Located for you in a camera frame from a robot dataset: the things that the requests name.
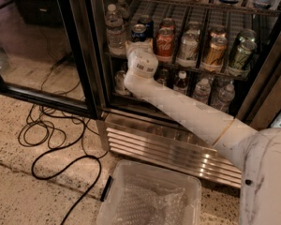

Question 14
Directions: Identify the front gold soda can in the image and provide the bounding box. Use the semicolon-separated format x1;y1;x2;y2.
203;37;228;66

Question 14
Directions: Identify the front green soda can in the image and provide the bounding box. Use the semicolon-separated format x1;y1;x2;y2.
229;40;257;70

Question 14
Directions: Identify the bottom shelf orange can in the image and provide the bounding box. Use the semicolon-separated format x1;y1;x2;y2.
156;78;167;86

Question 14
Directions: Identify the closed right fridge door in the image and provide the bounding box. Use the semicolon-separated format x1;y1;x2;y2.
236;12;281;130

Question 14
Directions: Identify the bubble wrap sheet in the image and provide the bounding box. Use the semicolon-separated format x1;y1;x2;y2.
111;177;187;225

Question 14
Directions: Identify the rear gold soda can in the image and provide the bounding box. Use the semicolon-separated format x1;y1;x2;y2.
209;26;227;38

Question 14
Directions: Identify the green soda can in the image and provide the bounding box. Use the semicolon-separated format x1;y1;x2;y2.
229;40;257;70
235;29;257;45

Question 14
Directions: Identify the rear silver soda can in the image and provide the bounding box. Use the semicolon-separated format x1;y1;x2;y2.
185;22;201;37

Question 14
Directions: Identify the rear middle shelf water bottle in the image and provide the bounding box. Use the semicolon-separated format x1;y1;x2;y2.
116;0;130;24

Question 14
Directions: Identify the open glass fridge door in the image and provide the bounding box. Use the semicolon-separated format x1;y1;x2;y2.
0;0;98;119

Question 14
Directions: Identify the bottom right water bottle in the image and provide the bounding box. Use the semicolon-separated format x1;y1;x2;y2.
211;83;235;113

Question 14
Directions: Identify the front red coca-cola can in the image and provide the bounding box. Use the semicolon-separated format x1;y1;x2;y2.
155;27;174;58

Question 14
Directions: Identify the blue pepsi can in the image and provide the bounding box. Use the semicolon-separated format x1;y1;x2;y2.
131;23;146;42
138;14;154;38

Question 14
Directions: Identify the red coca-cola can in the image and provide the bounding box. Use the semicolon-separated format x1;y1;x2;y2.
159;18;176;31
155;27;174;58

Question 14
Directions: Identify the stainless steel fridge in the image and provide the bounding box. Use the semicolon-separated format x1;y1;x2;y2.
65;0;281;189

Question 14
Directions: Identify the gold soda can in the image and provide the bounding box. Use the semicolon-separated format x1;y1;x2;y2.
203;37;228;66
209;26;227;38

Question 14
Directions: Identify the front silver soda can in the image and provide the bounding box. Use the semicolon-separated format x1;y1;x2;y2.
176;33;199;67

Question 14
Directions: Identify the black floor cable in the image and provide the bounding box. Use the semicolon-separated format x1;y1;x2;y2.
0;52;110;225

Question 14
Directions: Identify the bottom left water bottle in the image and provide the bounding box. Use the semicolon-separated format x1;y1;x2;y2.
192;78;211;104

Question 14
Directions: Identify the rear green soda can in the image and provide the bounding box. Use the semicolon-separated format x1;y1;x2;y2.
235;29;257;45

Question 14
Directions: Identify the shelf water bottle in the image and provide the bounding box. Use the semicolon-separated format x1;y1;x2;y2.
105;4;126;55
116;0;130;24

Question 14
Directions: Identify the right brown tea bottle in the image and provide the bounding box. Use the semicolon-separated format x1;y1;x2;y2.
173;70;188;95

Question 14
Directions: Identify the bottom shelf silver can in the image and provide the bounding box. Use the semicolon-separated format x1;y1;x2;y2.
114;70;127;96

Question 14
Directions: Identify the rear red coca-cola can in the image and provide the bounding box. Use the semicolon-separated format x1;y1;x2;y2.
159;18;176;31

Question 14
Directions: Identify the silver soda can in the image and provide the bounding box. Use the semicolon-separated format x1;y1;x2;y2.
176;33;199;67
185;22;201;37

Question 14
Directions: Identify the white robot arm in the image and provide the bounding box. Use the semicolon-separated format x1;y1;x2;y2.
124;42;281;225

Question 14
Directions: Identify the clear plastic bin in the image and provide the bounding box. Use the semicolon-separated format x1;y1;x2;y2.
96;160;201;225

